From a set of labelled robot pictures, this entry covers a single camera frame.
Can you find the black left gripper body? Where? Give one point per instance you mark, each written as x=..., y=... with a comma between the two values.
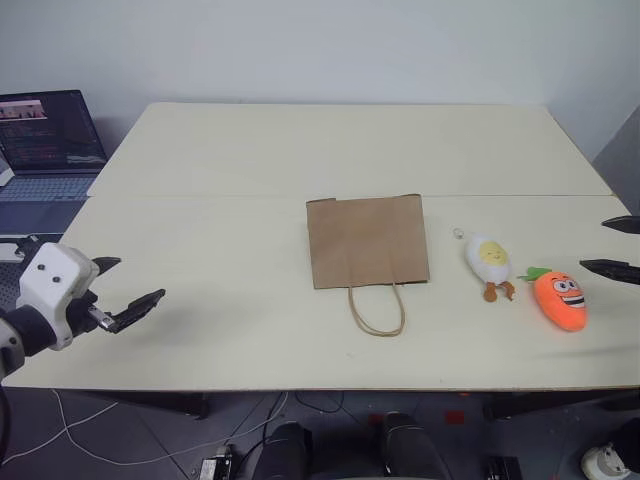
x=85, y=315

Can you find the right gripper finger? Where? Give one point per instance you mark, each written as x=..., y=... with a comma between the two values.
x=617, y=270
x=626, y=223

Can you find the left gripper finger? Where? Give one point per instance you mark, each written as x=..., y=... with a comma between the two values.
x=137, y=307
x=107, y=263

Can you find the orange carrot plush toy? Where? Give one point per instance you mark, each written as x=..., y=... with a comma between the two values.
x=560, y=300

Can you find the white egg plush toy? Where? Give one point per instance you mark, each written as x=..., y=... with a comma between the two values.
x=490, y=260

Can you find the brown paper bag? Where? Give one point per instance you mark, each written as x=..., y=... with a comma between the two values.
x=367, y=240

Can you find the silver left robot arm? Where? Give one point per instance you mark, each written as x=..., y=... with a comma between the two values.
x=30, y=330

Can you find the dark grey side desk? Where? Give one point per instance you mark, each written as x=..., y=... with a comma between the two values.
x=42, y=217

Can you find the white perforated panel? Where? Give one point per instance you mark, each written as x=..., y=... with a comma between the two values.
x=5, y=172

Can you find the open laptop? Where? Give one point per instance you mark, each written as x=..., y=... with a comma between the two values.
x=47, y=130

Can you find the black floor box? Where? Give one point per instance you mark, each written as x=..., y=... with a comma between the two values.
x=217, y=465

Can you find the white round floor socket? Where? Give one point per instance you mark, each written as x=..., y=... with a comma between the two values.
x=602, y=457

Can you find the dark rounded shape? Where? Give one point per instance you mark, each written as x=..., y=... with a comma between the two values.
x=410, y=447
x=285, y=452

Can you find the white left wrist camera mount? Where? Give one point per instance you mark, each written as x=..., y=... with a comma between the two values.
x=52, y=280

